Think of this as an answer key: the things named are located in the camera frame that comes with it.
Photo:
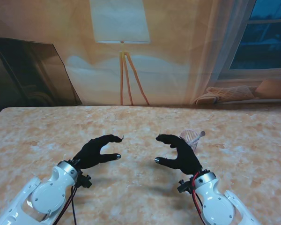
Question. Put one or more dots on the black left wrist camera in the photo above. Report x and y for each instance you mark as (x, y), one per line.
(85, 181)

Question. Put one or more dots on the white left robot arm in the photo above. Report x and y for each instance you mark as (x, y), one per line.
(46, 197)

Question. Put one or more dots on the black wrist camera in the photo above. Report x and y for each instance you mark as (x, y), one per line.
(85, 181)
(183, 187)

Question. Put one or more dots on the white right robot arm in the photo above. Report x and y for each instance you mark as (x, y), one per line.
(215, 204)

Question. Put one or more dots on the printed room backdrop cloth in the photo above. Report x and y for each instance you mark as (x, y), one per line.
(166, 58)

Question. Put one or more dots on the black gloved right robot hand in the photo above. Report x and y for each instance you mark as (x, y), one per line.
(187, 159)

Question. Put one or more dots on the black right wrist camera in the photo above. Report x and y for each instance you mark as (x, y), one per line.
(183, 187)

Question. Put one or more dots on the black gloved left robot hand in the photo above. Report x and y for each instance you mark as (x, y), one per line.
(91, 154)

